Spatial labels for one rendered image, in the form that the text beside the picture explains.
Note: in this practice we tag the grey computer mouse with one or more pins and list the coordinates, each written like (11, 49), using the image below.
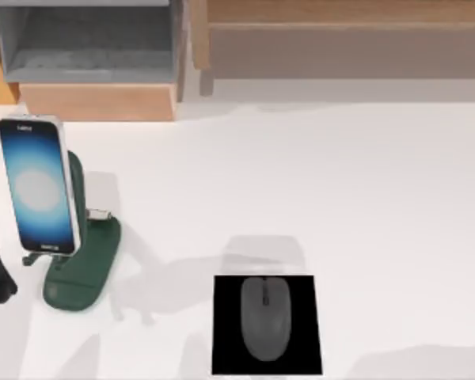
(266, 318)

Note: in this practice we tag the white smartphone with blue screen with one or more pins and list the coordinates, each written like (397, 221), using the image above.
(37, 186)

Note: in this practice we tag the black mouse pad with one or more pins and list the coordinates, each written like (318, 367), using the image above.
(225, 340)

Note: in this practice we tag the dark green phone stand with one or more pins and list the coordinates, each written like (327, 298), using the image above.
(83, 273)

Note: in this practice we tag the pale wooden drawer front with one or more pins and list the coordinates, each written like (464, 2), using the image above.
(97, 101)

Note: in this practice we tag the wooden open shelf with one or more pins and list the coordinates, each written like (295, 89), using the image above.
(340, 43)

